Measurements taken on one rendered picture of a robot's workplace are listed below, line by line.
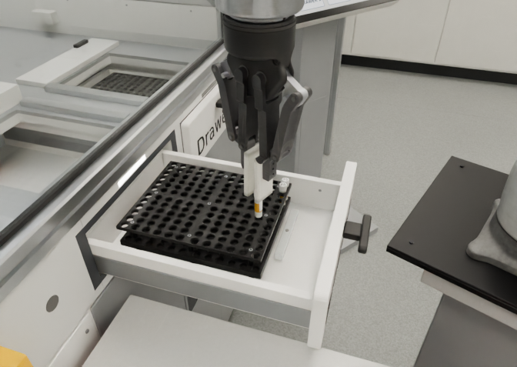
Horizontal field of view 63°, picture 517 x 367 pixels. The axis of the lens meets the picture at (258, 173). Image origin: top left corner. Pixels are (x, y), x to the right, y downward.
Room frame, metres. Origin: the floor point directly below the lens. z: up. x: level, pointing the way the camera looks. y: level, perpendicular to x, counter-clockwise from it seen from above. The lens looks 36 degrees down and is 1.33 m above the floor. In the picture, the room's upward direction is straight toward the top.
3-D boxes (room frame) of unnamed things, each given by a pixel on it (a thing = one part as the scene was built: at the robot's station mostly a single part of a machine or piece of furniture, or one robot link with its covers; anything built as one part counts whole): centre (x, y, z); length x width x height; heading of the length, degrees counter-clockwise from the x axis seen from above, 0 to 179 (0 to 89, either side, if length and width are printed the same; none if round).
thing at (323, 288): (0.44, -0.11, 0.87); 0.29 x 0.02 x 0.11; 163
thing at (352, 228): (0.43, -0.14, 0.91); 0.07 x 0.04 x 0.01; 163
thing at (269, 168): (0.42, -0.02, 1.03); 0.03 x 0.01 x 0.05; 49
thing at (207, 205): (0.50, 0.08, 0.87); 0.22 x 0.18 x 0.06; 73
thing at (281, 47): (0.44, 0.00, 1.16); 0.08 x 0.07 x 0.09; 49
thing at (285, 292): (0.50, 0.09, 0.86); 0.40 x 0.26 x 0.06; 73
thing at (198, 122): (0.84, 0.10, 0.87); 0.29 x 0.02 x 0.11; 163
